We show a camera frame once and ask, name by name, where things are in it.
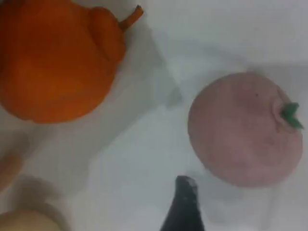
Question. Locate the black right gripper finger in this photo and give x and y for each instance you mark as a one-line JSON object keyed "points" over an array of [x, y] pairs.
{"points": [[185, 209]]}

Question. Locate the orange toy fruit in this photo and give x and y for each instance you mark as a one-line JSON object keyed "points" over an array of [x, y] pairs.
{"points": [[55, 65]]}

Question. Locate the pink toy peach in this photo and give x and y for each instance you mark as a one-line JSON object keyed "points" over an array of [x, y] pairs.
{"points": [[240, 134]]}

